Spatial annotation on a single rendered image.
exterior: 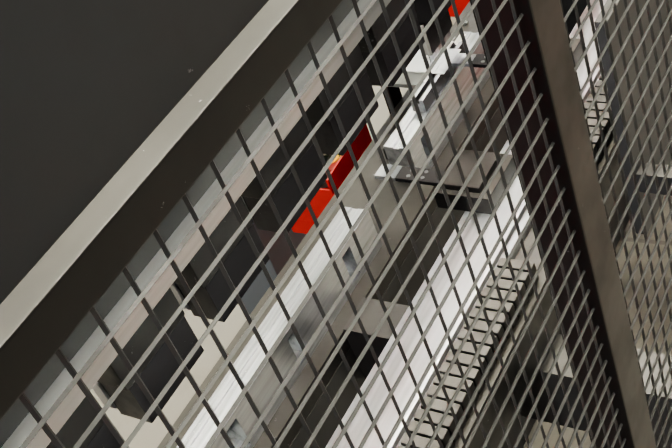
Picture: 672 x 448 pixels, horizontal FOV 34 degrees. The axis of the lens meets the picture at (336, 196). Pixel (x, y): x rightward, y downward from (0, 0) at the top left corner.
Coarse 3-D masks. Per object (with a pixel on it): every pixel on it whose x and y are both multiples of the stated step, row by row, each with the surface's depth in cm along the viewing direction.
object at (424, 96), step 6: (450, 48) 235; (456, 48) 234; (462, 48) 235; (456, 66) 234; (438, 78) 228; (444, 78) 230; (426, 84) 228; (438, 84) 228; (444, 84) 230; (420, 90) 226; (426, 90) 226; (432, 90) 226; (438, 90) 228; (420, 96) 226; (426, 96) 224; (432, 96) 227; (420, 102) 224; (426, 102) 225; (432, 102) 227; (414, 108) 226; (420, 108) 225; (426, 108) 225
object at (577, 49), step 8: (576, 40) 218; (576, 48) 217; (456, 56) 231; (464, 56) 230; (472, 56) 229; (480, 56) 228; (576, 56) 217; (456, 64) 229; (480, 64) 226; (576, 64) 218
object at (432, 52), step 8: (448, 16) 229; (424, 24) 222; (432, 24) 224; (440, 24) 227; (448, 24) 230; (432, 32) 225; (448, 32) 232; (432, 40) 225; (424, 48) 226; (432, 48) 225; (440, 48) 230; (432, 56) 228
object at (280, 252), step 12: (264, 240) 294; (276, 240) 299; (300, 240) 309; (276, 252) 299; (288, 252) 304; (276, 264) 300; (264, 276) 304; (276, 276) 301; (252, 288) 311; (264, 288) 308; (252, 300) 315
